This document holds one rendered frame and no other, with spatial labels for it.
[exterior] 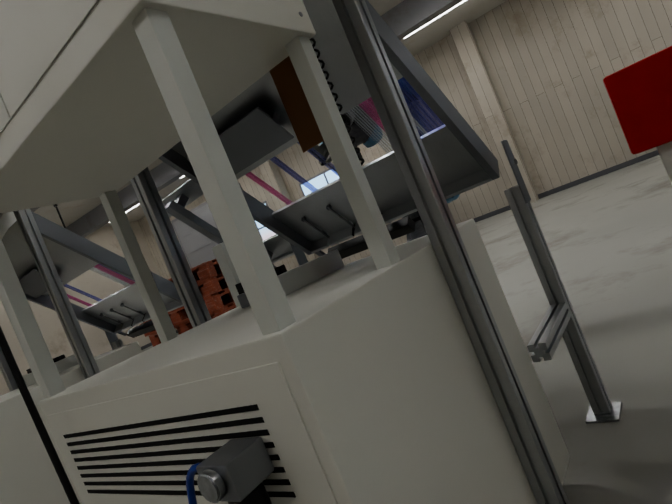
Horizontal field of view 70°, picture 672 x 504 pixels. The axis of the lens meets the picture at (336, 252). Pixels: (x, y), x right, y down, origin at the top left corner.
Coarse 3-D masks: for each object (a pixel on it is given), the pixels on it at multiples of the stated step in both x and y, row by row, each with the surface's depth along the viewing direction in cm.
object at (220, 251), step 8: (216, 248) 175; (224, 248) 174; (216, 256) 176; (224, 256) 173; (224, 264) 175; (232, 264) 174; (224, 272) 176; (232, 272) 173; (232, 280) 174; (232, 288) 176; (232, 296) 177
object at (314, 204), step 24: (432, 144) 123; (456, 144) 122; (384, 168) 132; (456, 168) 129; (480, 168) 129; (312, 192) 145; (336, 192) 143; (384, 192) 141; (408, 192) 140; (288, 216) 156; (312, 216) 154; (336, 216) 153; (312, 240) 166
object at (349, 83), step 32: (320, 0) 94; (320, 32) 99; (320, 64) 106; (352, 64) 105; (256, 96) 115; (352, 96) 112; (224, 128) 125; (256, 128) 119; (288, 128) 123; (256, 160) 129
